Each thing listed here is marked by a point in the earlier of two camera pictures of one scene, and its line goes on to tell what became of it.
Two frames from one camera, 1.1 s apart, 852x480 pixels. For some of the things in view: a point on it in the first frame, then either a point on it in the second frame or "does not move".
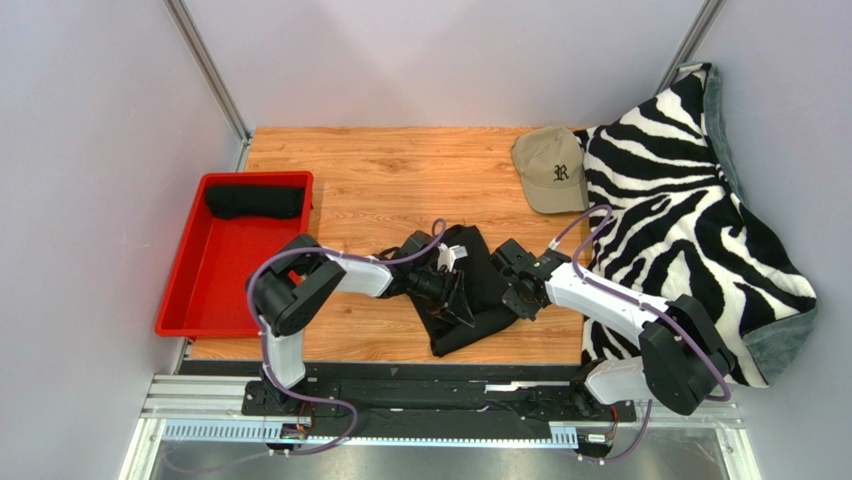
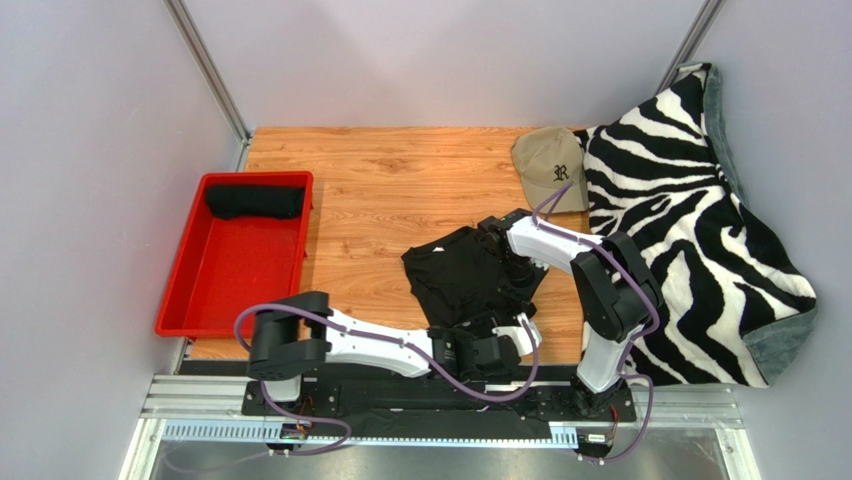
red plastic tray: x=237 y=223 does not move
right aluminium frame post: x=693 y=40 does not move
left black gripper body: x=436 y=288 to x=462 y=335
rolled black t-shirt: x=281 y=202 does not move
